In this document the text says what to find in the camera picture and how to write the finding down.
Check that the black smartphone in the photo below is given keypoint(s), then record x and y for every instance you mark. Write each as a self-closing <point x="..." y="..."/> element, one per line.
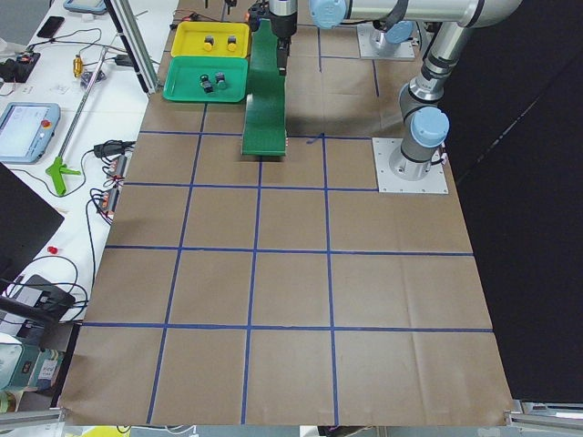
<point x="49" y="28"/>

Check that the green conveyor belt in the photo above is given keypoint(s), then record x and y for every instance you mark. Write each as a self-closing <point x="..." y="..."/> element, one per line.
<point x="264" y="132"/>

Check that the green handled reach grabber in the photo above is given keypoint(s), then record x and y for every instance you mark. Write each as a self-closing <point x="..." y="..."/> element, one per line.
<point x="58" y="168"/>

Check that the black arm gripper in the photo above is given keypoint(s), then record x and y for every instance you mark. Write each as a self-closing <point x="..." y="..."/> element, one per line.
<point x="281" y="25"/>

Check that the green push button switch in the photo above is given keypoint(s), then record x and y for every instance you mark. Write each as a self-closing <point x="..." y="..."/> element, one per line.
<point x="220" y="80"/>
<point x="206" y="84"/>

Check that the green plastic tray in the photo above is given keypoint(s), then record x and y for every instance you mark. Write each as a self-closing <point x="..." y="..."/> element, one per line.
<point x="182" y="82"/>

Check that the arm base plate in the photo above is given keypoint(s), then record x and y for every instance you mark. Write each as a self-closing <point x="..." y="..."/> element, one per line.
<point x="374" y="44"/>
<point x="396" y="174"/>

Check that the yellow push button switch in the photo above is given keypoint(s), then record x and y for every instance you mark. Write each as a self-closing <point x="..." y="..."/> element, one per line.
<point x="232" y="43"/>
<point x="209" y="43"/>

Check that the yellow plastic tray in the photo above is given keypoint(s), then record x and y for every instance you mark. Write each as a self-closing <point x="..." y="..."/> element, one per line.
<point x="190" y="36"/>

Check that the teach pendant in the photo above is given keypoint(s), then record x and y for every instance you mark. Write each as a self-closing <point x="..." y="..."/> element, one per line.
<point x="26" y="130"/>

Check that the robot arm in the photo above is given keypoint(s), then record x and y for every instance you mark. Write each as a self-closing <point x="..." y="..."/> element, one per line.
<point x="426" y="126"/>
<point x="284" y="7"/>

